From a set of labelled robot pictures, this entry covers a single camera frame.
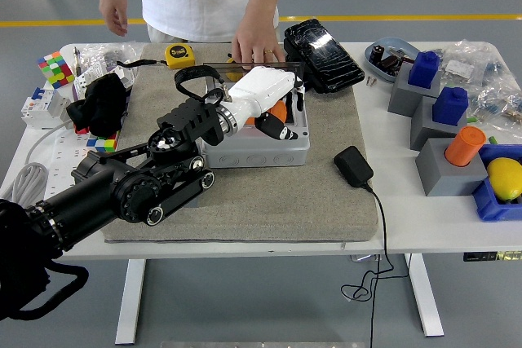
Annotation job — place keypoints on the grey electrical box body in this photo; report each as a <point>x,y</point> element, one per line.
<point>261,156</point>

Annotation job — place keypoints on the white dotted card box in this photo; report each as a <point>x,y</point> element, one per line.
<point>83,83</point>

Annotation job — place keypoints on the blue-grey dish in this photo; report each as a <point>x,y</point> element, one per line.
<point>393,44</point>

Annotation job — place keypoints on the black capacitor in dish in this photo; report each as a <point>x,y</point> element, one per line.
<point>377,54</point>

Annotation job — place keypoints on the blue block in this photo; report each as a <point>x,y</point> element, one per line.
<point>450,107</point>
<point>424,71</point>

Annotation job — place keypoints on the glossy black case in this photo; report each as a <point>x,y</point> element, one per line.
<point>324,56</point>

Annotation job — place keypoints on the large colourful puzzle cube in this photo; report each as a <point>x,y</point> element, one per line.
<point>55,69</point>

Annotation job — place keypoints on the clear plastic bag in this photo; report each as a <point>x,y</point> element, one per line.
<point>106,52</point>

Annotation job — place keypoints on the white table leg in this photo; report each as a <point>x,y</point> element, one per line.
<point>426,295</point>
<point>130,299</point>

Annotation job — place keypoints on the blue plastic bin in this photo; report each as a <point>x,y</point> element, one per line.
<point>495,209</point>

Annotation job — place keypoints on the brown component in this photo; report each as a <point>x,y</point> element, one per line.
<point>390,63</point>

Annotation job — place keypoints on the grey cube holder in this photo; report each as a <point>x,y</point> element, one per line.
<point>424,132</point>
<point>401,97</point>
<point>444,177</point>

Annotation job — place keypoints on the small colourful puzzle cube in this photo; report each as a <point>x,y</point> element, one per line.
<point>104,143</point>

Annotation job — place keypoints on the clear bag of parts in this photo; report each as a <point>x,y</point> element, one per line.
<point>497,99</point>
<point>469,60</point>

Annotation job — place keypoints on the small white module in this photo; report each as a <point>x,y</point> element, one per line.
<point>126,76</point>

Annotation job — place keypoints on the orange cylinder battery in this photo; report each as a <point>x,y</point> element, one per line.
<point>279,111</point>

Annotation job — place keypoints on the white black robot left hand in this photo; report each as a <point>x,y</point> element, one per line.
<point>261,87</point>

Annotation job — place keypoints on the grey-brown mat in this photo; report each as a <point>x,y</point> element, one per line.
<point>265,201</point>

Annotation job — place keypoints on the yellow lemon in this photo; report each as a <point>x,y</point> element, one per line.
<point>505,179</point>

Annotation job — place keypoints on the square yellow tape measure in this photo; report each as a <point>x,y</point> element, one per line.
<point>179,56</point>

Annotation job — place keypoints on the black table control panel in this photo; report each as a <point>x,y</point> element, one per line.
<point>489,256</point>

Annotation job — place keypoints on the white circuit breaker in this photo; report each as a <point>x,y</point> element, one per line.
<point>42,107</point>

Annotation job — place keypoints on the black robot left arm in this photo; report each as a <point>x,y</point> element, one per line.
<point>102,185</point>

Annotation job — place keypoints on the silver pen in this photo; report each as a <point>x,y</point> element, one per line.
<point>76,60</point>

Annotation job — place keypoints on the person's left hand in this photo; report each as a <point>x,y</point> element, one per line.
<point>257,42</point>

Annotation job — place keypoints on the black cloth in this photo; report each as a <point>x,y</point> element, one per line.
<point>98,107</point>

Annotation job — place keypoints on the smoky transparent box lid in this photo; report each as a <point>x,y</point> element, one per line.
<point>216,65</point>

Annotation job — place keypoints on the black power adapter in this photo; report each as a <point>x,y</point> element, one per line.
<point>353,166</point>

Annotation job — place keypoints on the orange cylinder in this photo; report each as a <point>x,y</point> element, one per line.
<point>465,146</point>

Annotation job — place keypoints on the person's right hand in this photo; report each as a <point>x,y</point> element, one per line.
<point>114,10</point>

